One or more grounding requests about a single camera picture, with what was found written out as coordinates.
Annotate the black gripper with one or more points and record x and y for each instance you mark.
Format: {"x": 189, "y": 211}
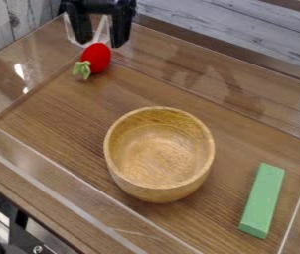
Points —
{"x": 78, "y": 9}

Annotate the red plush strawberry toy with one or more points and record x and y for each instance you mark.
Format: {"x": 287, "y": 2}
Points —
{"x": 94, "y": 60}

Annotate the wooden bowl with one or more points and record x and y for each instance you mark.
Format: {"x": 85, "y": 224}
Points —
{"x": 160, "y": 150}

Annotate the green rectangular block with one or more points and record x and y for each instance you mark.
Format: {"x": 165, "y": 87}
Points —
{"x": 262, "y": 201}

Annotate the clear acrylic corner bracket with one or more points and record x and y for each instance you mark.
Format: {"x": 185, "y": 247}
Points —
{"x": 100, "y": 30}

